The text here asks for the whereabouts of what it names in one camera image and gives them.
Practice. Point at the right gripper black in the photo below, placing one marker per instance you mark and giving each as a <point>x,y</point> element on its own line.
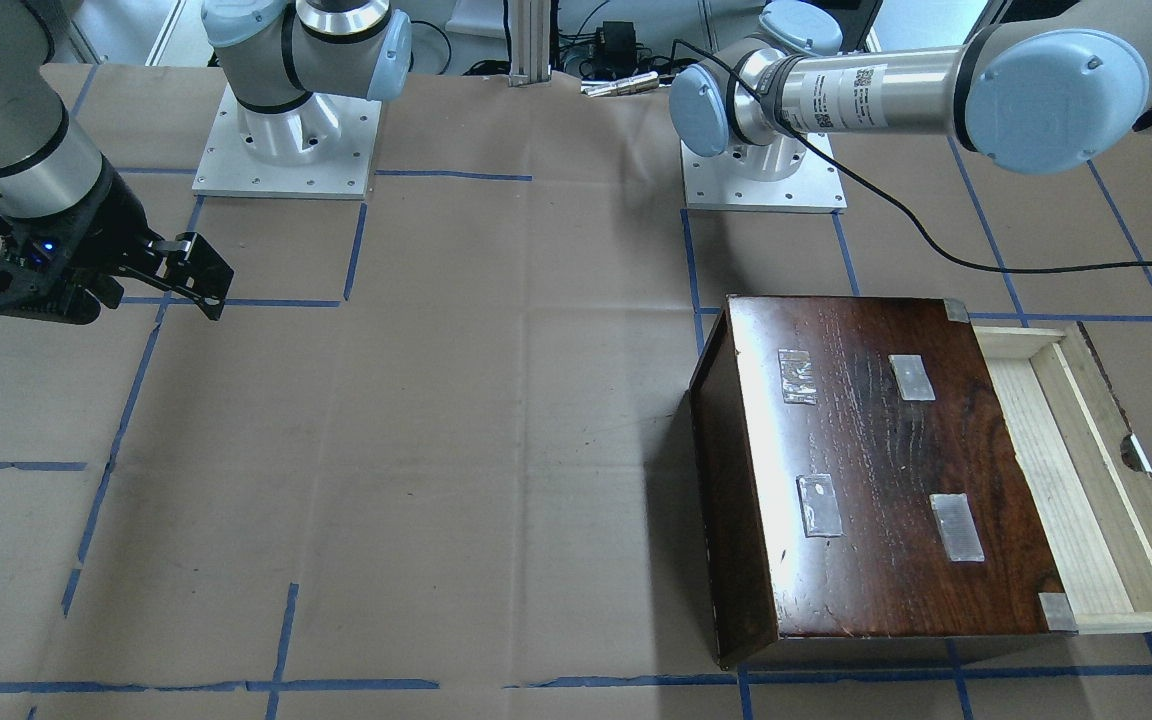
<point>108,228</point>

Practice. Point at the light wooden drawer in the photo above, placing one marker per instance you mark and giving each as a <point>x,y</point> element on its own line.
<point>1090,478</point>

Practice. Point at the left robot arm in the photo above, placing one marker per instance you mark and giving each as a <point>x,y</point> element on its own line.
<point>1035,96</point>

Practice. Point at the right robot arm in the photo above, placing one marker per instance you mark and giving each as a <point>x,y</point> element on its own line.
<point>275,54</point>

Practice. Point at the dark wooden drawer cabinet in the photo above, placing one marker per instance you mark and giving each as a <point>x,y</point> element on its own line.
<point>862,501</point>

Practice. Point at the brown paper table cover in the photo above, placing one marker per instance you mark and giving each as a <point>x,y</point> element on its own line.
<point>435,461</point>

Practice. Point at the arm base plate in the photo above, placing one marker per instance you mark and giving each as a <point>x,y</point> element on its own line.
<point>783,176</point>
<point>321,150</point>

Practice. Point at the aluminium frame post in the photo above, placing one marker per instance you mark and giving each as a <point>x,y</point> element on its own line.
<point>529,39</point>

